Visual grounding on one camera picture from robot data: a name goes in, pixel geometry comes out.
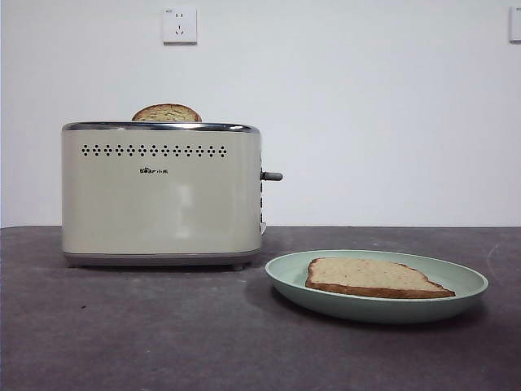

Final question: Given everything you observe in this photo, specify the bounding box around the pale green round plate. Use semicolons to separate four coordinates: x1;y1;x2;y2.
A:
265;248;489;325

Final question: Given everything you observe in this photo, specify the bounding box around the cream toaster with steel top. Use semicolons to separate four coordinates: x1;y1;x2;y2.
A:
60;121;269;270

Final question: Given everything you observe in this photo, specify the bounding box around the brown toasted bread slice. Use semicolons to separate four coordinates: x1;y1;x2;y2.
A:
304;257;457;300
130;103;204;122

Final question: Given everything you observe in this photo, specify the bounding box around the white wall power socket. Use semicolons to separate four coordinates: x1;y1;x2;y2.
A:
162;7;199;46

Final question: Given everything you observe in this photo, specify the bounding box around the white wall switch plate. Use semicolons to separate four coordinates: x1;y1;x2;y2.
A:
508;6;521;44

